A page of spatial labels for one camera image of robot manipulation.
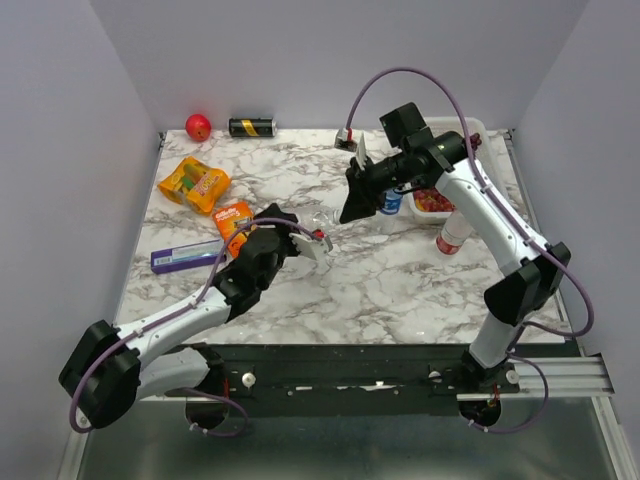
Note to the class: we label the blue label plastic bottle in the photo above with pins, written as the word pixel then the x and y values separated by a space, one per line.
pixel 392 201

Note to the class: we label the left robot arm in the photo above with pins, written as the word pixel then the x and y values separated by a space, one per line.
pixel 200 310

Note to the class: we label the black gold can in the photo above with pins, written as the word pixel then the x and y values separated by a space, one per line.
pixel 252 127

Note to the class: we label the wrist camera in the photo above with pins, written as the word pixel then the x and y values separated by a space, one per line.
pixel 345 140
pixel 315 248

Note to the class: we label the purple toothpaste box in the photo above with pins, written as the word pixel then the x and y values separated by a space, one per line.
pixel 186 257

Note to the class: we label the red apple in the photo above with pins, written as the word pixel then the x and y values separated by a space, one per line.
pixel 198 127

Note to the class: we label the red label plastic bottle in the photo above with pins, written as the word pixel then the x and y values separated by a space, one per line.
pixel 455 231

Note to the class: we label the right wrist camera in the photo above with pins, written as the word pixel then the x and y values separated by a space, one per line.
pixel 345 140

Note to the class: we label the red grape bunch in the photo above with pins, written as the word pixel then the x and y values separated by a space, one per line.
pixel 431 201

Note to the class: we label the orange razor box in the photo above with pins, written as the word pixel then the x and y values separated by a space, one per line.
pixel 230 219

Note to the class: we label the clear plastic bottle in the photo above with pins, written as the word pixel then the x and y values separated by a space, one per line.
pixel 319 217

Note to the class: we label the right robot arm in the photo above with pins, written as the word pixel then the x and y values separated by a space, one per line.
pixel 532 268

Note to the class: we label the orange snack bag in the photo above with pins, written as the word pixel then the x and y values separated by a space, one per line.
pixel 196 185

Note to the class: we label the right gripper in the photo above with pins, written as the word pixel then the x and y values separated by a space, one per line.
pixel 362 199

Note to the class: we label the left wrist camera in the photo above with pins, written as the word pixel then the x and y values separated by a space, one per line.
pixel 315 248

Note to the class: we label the white fruit basket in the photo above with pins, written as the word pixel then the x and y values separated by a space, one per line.
pixel 486 154

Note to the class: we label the purple grape bunch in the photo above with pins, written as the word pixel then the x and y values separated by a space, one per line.
pixel 475 141

